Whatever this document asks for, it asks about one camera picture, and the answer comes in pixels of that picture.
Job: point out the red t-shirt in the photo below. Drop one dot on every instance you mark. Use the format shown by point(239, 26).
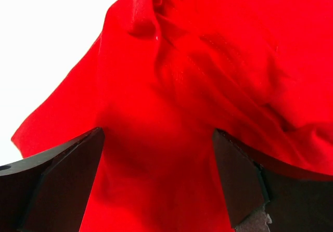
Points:
point(163, 75)

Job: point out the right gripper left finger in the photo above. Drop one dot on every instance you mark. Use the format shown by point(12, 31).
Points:
point(49, 191)

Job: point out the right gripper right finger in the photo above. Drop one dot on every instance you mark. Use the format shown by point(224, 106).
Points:
point(265, 194)

